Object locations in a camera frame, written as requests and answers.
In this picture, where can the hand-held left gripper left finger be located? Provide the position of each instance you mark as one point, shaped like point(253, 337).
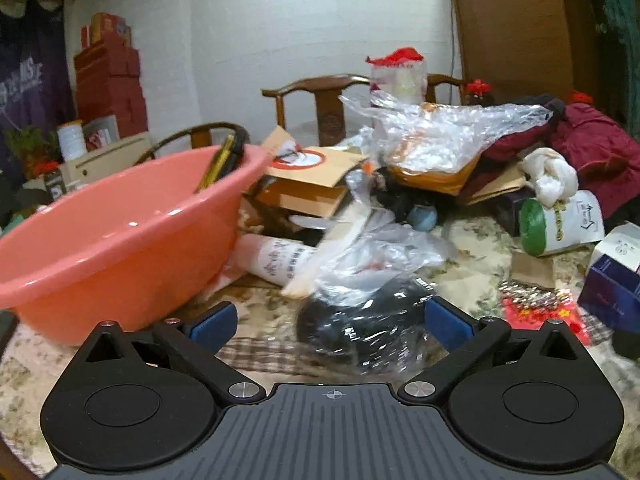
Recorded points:
point(216, 324)

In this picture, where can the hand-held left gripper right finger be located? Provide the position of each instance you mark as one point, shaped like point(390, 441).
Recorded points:
point(446, 324)

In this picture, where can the clear bag with black item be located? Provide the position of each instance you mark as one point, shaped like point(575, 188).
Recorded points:
point(370, 305)

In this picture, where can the pink plastic basin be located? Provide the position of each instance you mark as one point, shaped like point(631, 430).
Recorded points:
point(125, 250)

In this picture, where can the floral cloth covered desktop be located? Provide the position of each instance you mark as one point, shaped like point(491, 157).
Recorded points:
point(475, 267)

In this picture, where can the white printed bottle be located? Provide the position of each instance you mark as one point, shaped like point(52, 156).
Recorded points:
point(272, 260)

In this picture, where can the red card of silver beads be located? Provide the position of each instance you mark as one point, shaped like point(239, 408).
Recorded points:
point(542, 310)

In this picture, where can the brown cardboard piece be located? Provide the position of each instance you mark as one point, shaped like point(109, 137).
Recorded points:
point(532, 270)

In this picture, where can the small teal pot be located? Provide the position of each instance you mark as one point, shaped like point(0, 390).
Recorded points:
point(421, 217)

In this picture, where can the white canister with green lid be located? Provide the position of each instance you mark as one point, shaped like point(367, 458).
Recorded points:
point(560, 227)

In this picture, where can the black and yellow tool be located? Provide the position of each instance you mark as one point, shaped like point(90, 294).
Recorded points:
point(222, 160)

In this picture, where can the dark blue box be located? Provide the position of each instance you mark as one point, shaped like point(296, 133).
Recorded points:
point(612, 292)

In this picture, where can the knotted white cloth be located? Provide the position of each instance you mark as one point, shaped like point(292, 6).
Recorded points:
point(547, 175)

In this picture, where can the cardboard box with red circle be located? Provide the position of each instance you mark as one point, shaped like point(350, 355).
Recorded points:
point(310, 170)

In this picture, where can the bubble wrap bag with orange box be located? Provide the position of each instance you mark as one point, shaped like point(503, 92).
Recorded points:
point(450, 140)

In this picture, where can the round-back wooden chair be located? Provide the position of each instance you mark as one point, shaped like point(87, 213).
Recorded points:
point(195, 135)

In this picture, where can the white box with purple stripe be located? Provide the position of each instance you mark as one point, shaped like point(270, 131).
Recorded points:
point(622, 247)

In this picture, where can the black and maroon garment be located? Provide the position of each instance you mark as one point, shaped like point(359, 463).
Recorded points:
point(515, 142)

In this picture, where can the beige box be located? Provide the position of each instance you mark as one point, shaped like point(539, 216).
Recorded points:
point(110, 160)

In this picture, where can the small dark jar with label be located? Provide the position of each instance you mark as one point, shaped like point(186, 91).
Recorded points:
point(54, 186)

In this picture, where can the dark jar with red lid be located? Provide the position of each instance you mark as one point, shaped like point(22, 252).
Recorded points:
point(478, 94)

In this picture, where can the white jar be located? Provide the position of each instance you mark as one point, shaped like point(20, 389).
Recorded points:
point(71, 141)

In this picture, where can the maroon jacket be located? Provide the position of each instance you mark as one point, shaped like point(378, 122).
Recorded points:
point(600, 145)

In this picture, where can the plastic jar with red lid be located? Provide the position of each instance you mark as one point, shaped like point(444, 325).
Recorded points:
point(400, 77)

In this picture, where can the potted plant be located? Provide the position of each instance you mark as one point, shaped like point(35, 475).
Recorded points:
point(30, 150)

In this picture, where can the stack of red boxes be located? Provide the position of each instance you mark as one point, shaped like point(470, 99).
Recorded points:
point(110, 80)

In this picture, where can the purple banner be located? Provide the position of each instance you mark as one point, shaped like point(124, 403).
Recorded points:
point(30, 85)

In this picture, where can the teal hanging cloth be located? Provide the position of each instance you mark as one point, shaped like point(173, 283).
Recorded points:
point(622, 35)

